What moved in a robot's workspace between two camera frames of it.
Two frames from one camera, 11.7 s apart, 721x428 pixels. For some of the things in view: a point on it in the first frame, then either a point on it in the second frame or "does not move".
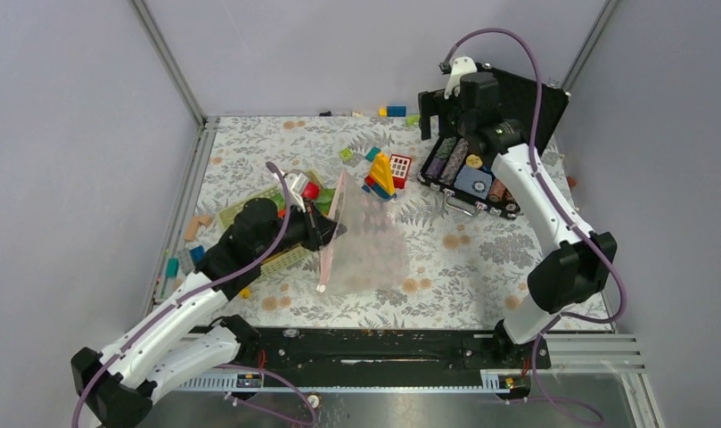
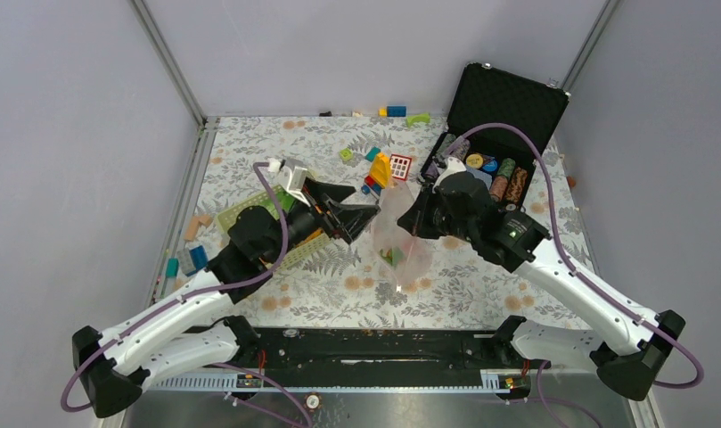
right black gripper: x=430 y=104 to x=416 y=218
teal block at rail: x=172 y=267 does not move
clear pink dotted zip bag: x=371 y=255 to x=405 y=257
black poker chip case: x=474 y=179 does not move
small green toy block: x=346 y=153 does not move
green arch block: x=413 y=119 does not move
